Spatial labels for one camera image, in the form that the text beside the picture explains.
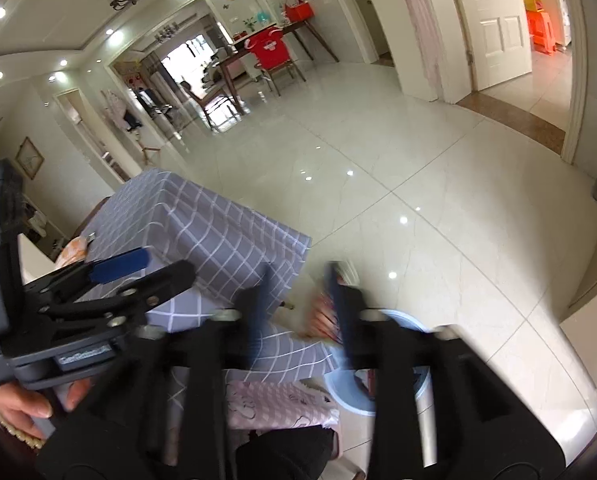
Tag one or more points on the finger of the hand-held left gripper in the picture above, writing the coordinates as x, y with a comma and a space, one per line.
123, 262
168, 280

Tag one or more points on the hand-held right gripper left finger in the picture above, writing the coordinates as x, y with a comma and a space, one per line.
258, 310

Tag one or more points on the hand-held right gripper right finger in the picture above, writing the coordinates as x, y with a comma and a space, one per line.
342, 310

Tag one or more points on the red striped wrapper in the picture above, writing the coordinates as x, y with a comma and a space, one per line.
324, 320

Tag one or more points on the white plastic bin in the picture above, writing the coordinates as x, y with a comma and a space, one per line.
348, 395

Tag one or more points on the person's left hand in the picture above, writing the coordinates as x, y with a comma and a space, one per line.
23, 407

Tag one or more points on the white clothes rack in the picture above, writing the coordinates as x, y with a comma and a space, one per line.
43, 225

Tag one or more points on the pink orange wrapper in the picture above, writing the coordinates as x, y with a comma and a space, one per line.
71, 252

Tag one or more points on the framed picture with white mat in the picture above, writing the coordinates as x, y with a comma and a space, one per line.
30, 157

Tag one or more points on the grey checkered tablecloth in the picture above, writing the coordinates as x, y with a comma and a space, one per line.
203, 230

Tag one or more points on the pink printed cloth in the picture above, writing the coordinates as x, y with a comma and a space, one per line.
278, 402

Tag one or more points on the wooden coat stand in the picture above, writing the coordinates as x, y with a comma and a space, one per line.
148, 152

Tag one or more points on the person's black pants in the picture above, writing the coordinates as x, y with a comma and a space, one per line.
283, 455

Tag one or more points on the pink hanging clothes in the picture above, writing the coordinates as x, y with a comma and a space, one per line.
121, 112

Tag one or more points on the empty wooden chair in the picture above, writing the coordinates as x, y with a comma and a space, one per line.
213, 102

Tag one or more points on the small distant chandelier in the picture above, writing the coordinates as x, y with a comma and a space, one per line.
164, 34

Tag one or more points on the wooden dining table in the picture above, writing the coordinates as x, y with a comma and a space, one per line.
238, 57

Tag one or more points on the wooden chair with red bag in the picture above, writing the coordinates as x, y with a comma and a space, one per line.
286, 72

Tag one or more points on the red bag with white print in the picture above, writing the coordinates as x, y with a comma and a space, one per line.
271, 50

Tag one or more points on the pink lace curtain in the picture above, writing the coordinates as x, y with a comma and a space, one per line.
421, 35

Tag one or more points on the plain red bag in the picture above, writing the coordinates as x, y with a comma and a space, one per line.
298, 10

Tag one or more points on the white panel door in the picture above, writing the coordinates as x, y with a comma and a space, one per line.
493, 25

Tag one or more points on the orange plastic stool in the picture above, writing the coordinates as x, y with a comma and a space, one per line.
543, 30

